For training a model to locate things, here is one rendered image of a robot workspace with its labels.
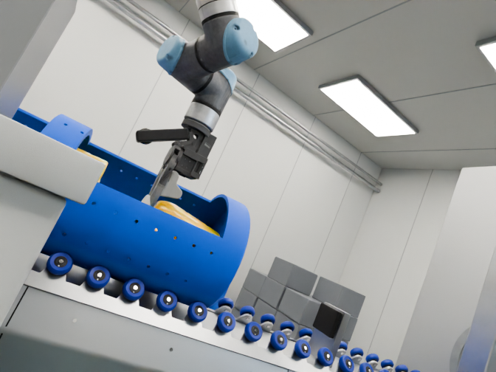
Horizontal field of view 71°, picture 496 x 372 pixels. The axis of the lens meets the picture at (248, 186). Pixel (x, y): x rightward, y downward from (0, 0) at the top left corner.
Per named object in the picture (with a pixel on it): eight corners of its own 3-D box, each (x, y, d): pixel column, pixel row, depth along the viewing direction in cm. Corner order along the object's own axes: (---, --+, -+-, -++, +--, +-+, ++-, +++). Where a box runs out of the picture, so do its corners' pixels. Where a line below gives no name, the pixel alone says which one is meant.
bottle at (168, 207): (206, 244, 88) (143, 204, 82) (224, 229, 85) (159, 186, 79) (201, 265, 82) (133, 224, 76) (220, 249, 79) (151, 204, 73)
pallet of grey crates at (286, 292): (328, 404, 368) (367, 297, 388) (272, 392, 331) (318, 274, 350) (266, 350, 473) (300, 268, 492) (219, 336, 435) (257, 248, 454)
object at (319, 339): (331, 368, 97) (350, 314, 100) (320, 364, 96) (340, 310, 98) (311, 352, 106) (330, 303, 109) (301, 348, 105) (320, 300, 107)
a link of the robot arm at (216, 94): (201, 60, 84) (224, 81, 90) (181, 99, 82) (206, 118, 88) (222, 57, 78) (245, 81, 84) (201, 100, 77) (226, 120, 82)
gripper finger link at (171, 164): (166, 185, 74) (183, 150, 76) (159, 181, 73) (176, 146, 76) (162, 188, 78) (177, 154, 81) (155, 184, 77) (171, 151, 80)
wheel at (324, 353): (333, 349, 92) (328, 350, 93) (320, 344, 90) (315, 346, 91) (335, 367, 89) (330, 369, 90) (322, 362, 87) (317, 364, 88)
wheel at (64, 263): (77, 255, 69) (75, 259, 70) (54, 246, 67) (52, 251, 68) (68, 275, 65) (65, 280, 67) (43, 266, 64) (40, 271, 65)
